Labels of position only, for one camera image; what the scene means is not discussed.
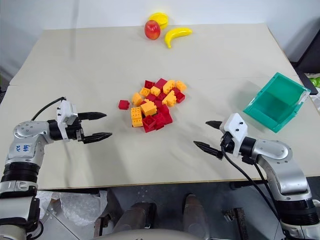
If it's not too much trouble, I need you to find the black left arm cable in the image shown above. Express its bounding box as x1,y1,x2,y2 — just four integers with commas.
30,96,67,121

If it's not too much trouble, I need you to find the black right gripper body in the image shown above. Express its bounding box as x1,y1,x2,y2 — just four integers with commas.
219,132,236,154

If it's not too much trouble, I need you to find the yellow toy banana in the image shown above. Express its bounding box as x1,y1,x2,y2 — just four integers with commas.
163,26,194,49

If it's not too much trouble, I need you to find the metal bracket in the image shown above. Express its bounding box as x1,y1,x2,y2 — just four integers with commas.
221,206,251,240

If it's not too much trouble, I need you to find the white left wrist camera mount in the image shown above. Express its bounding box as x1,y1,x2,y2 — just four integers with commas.
55,99,79,140

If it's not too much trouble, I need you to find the yellow toy lemon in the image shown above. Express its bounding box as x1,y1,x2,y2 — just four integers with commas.
148,12,170,30

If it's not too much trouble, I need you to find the flat orange building block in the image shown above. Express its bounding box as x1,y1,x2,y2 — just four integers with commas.
130,106,144,128

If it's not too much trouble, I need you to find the red toy apple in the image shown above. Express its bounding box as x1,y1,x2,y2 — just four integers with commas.
144,19,162,41

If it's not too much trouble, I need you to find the curved orange building block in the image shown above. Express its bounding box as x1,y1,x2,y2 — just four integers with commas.
131,92,144,106
162,79,176,94

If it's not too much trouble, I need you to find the dark rounded shape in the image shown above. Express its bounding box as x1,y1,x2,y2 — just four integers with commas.
181,193,209,236
111,201,158,234

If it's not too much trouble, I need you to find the short black right arm cable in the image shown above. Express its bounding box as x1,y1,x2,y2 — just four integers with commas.
252,161,280,210

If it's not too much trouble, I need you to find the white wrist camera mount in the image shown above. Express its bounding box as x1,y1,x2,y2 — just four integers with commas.
55,99,79,140
219,112,249,155

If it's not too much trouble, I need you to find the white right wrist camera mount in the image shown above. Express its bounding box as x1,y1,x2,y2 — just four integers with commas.
219,112,249,155

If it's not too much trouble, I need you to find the long black right wrist cable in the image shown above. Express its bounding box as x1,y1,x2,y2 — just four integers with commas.
220,147,288,226

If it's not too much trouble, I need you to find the clear plastic bag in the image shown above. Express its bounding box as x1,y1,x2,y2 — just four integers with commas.
36,190,109,234

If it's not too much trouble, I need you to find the teal plastic bin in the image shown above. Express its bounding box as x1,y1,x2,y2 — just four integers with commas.
242,72,312,135

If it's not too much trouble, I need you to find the single red brick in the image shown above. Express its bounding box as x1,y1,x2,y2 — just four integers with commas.
118,99,131,111

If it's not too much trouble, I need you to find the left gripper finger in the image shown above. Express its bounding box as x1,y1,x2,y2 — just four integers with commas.
78,111,108,123
82,132,113,145

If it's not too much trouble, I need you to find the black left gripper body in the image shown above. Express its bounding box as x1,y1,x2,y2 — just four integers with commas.
65,113,85,144

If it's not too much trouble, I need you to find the green object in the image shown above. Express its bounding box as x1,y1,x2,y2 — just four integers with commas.
308,76,320,89

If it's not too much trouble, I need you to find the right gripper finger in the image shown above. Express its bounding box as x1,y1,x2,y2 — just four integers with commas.
193,140,224,160
205,120,224,131

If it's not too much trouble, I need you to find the red plastic toy brick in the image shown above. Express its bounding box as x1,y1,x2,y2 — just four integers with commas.
152,112,174,130
142,115,157,134

